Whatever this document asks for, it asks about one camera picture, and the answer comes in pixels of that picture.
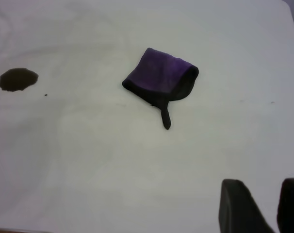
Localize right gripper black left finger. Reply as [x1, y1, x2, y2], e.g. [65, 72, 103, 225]
[218, 179, 277, 233]

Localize dark brown liquid spill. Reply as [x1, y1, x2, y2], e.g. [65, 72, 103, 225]
[0, 67, 39, 93]

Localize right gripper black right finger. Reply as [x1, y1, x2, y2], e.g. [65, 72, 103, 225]
[276, 178, 294, 233]

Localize purple cloth black trim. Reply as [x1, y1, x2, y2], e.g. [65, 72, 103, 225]
[121, 47, 199, 131]

